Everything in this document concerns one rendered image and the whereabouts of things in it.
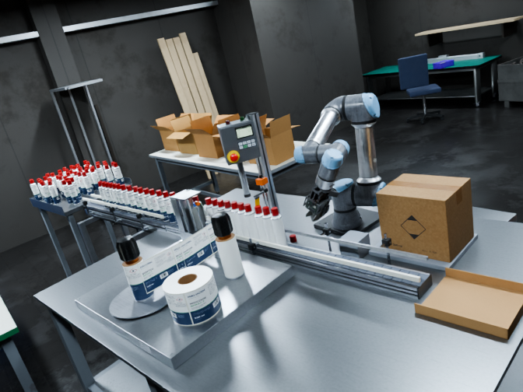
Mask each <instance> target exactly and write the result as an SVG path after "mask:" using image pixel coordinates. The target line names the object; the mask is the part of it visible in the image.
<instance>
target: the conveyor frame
mask: <svg viewBox="0 0 523 392"><path fill-rule="evenodd" d="M164 227H165V230H166V232H167V233H172V234H175V235H178V236H180V232H179V231H180V229H179V228H177V227H174V226H169V225H165V226H164ZM287 243H288V242H287ZM289 244H292V245H297V246H300V247H306V246H302V245H299V244H295V243H289ZM237 245H238V248H239V251H241V252H245V253H247V254H253V253H252V250H249V249H248V245H247V244H243V243H237ZM306 248H311V249H314V250H320V249H317V248H313V247H306ZM320 251H324V252H328V253H332V254H338V253H334V252H331V251H326V250H320ZM254 252H255V255H256V256H259V257H264V258H268V259H270V260H274V261H279V262H282V263H285V264H291V265H292V266H294V267H298V268H302V269H306V270H308V271H314V272H317V273H320V274H323V275H329V276H332V277H335V278H340V279H343V280H346V281H350V282H355V283H358V284H361V285H366V286H370V287H373V288H376V289H381V290H384V291H387V292H393V293H396V294H399V295H402V296H407V297H410V298H414V299H421V297H422V296H423V295H424V294H425V293H426V291H427V290H428V289H429V288H430V287H431V286H432V284H433V283H432V275H431V274H429V273H426V272H421V271H415V270H412V269H408V268H401V267H398V266H394V265H390V264H384V263H380V262H376V261H369V260H366V259H362V258H358V257H352V256H348V255H345V254H338V255H342V256H346V257H352V258H356V259H359V260H363V261H369V262H373V263H375V264H376V263H377V264H383V265H387V266H391V267H394V268H401V269H405V270H408V271H414V272H419V273H422V274H425V275H429V276H430V277H429V278H428V279H427V280H426V281H425V282H424V283H423V284H422V285H421V286H420V287H417V286H414V285H408V284H405V283H401V282H396V281H392V280H389V279H386V278H380V277H377V276H373V275H367V274H364V273H360V272H357V271H351V270H348V269H345V268H339V267H336V266H332V265H329V264H323V263H320V262H317V261H310V260H307V259H303V258H300V257H294V256H291V255H288V254H282V253H279V252H275V251H272V250H266V249H263V248H260V247H257V249H255V250H254Z"/></svg>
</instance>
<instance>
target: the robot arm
mask: <svg viewBox="0 0 523 392"><path fill-rule="evenodd" d="M379 116H380V107H379V103H378V100H377V97H376V96H375V95H374V94H373V93H362V94H355V95H348V96H340V97H337V98H335V99H334V100H333V101H331V102H330V103H329V104H327V105H326V106H325V108H324V109H323V111H322V112H321V118H320V120H319V121H318V123H317V124H316V126H315V127H314V130H313V131H312V132H311V134H310V136H309V138H308V139H307V141H306V142H305V144H304V145H303V146H302V145H301V146H297V147H296V148H295V149H294V159H295V161H296V162H297V163H299V164H306V163H320V164H321V165H320V167H319V171H318V174H317V177H316V180H315V184H314V187H313V188H312V191H311V193H310V194H309V195H308V196H306V198H305V200H304V205H303V206H305V205H306V206H305V208H307V209H308V210H309V211H308V212H307V214H306V217H308V216H310V217H311V221H312V222H316V221H318V220H319V219H320V218H321V217H322V216H324V215H325V214H326V213H327V212H328V210H329V207H330V204H329V202H330V200H329V197H328V196H332V204H333V209H334V214H333V219H332V225H333V227H334V228H335V229H339V230H349V229H355V228H357V227H358V226H360V225H361V224H362V217H361V215H360V213H359V212H358V210H357V206H372V207H374V206H377V199H376V193H377V192H378V191H379V190H381V189H382V188H384V187H385V186H386V183H384V182H381V177H379V176H378V175H377V159H376V150H375V141H374V124H375V123H376V122H377V118H379ZM340 121H351V125H352V126H353V127H354V128H355V134H356V149H357V158H358V166H359V174H360V177H359V178H358V179H357V180H356V183H353V180H352V179H349V178H346V179H342V180H338V181H335V180H336V177H337V176H338V173H339V170H340V168H341V166H342V164H343V162H344V161H345V159H346V157H347V156H348V154H349V145H348V143H347V142H345V141H343V140H337V141H335V142H333V143H332V144H330V145H325V143H326V142H327V140H328V137H329V135H330V134H331V133H332V130H333V128H334V127H335V126H336V125H337V124H338V123H339V122H340ZM306 199H307V202H306V203H305V201H306Z"/></svg>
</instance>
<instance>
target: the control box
mask: <svg viewBox="0 0 523 392"><path fill-rule="evenodd" d="M230 123H231V124H230V125H226V123H224V124H218V125H217V128H218V132H219V137H220V141H221V144H222V147H223V152H224V156H225V159H226V163H227V164H228V166H230V165H233V164H237V163H242V162H245V161H248V160H251V159H257V158H260V156H261V155H260V152H259V147H258V142H257V138H256V134H255V130H254V124H253V121H252V120H251V119H250V120H247V119H246V118H245V121H242V122H240V120H236V121H231V122H230ZM247 124H251V126H252V129H253V133H254V135H252V136H249V137H246V138H240V139H237V136H236V132H235V128H238V127H240V126H244V125H247ZM252 138H255V141H256V144H257V146H254V147H250V148H247V149H242V150H239V148H238V144H237V143H238V142H242V141H245V140H248V139H252ZM234 153H235V154H237V156H238V160H237V161H236V162H233V161H231V160H230V156H231V155H232V154H234Z"/></svg>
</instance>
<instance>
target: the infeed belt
mask: <svg viewBox="0 0 523 392"><path fill-rule="evenodd" d="M166 225H169V226H174V227H177V228H179V226H178V225H177V223H174V224H170V223H167V224H166ZM236 240H237V242H238V243H243V244H247V245H248V244H249V243H250V242H245V241H243V240H238V239H236ZM256 247H260V248H263V249H266V250H272V251H275V252H279V253H282V254H288V255H291V256H294V257H300V258H303V259H307V260H310V261H317V262H320V263H323V264H329V265H332V266H336V267H339V268H345V269H348V270H351V271H357V272H360V273H364V274H367V275H373V276H377V277H380V278H386V279H389V280H392V281H396V282H401V283H405V284H408V285H414V286H417V287H420V286H421V285H422V284H423V283H424V282H425V281H426V280H427V279H428V278H429V277H430V276H429V275H425V274H422V273H419V272H414V271H408V270H405V269H401V268H394V267H391V266H387V265H383V264H377V263H376V264H375V263H373V262H369V261H363V260H359V259H356V258H352V257H346V256H342V255H338V254H332V253H328V252H324V251H320V250H314V249H311V248H306V247H300V246H297V245H292V244H289V243H288V247H294V248H297V249H301V250H307V251H311V252H315V253H318V254H324V255H328V256H332V257H337V258H342V259H345V260H348V261H355V262H359V263H362V264H369V265H372V266H375V267H379V268H385V269H389V270H392V271H399V272H402V273H406V274H410V275H416V276H419V277H420V279H421V282H413V281H410V280H406V279H403V278H396V277H393V276H390V275H384V274H381V273H377V272H373V271H368V270H364V269H361V268H355V267H351V266H348V265H344V264H338V263H335V262H331V261H326V260H322V259H318V258H315V257H309V256H306V255H302V254H296V253H293V252H289V251H286V250H280V249H276V248H270V247H263V246H262V245H260V244H258V245H256Z"/></svg>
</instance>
